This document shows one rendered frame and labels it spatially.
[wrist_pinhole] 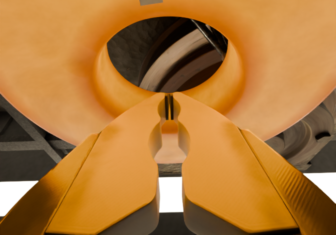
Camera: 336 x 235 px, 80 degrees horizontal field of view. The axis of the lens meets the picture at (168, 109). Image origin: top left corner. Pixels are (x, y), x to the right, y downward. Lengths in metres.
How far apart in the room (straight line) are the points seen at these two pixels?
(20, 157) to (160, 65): 9.61
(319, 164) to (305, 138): 8.68
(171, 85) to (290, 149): 0.28
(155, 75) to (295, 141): 0.30
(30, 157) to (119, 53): 9.21
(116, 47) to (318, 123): 0.44
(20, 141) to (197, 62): 6.23
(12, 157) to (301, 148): 9.93
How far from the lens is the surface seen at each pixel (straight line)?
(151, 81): 0.38
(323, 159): 9.34
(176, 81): 0.36
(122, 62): 0.55
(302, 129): 0.44
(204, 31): 0.28
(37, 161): 9.38
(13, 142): 6.58
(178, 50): 0.34
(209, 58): 0.34
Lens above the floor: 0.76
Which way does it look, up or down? 48 degrees up
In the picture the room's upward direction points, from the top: 176 degrees clockwise
